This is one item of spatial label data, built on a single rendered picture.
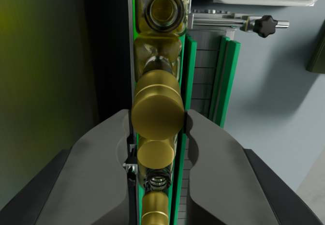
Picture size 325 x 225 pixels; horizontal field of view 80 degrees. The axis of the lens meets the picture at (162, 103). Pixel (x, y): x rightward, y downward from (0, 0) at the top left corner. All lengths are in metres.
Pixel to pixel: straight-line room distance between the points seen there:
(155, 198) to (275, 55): 0.51
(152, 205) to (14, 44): 0.22
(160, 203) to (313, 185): 2.32
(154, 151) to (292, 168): 0.80
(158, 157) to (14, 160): 0.12
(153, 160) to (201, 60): 0.30
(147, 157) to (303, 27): 0.58
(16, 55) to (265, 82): 0.61
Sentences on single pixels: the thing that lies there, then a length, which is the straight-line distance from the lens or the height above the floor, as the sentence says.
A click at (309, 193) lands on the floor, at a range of 2.61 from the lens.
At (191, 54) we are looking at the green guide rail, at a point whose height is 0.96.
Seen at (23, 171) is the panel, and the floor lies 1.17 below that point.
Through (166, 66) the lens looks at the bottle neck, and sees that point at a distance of 0.18.
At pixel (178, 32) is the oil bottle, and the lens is 0.21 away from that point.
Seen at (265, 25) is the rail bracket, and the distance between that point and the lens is 0.32.
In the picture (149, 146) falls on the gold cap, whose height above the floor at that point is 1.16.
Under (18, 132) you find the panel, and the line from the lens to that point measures 0.21.
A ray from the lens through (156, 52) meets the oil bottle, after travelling 0.21.
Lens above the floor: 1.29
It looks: 63 degrees down
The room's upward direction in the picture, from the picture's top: 177 degrees clockwise
